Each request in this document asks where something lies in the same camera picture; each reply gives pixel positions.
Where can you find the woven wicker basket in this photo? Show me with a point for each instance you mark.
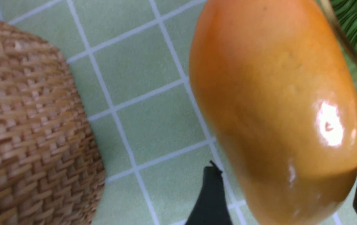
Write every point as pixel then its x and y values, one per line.
pixel 51 171

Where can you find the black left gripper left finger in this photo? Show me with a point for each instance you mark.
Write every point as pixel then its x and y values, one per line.
pixel 211 205

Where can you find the green checkered tablecloth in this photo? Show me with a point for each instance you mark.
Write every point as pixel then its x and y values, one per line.
pixel 129 60

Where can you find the orange plastic mango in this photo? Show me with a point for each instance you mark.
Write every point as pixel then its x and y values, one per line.
pixel 270 79

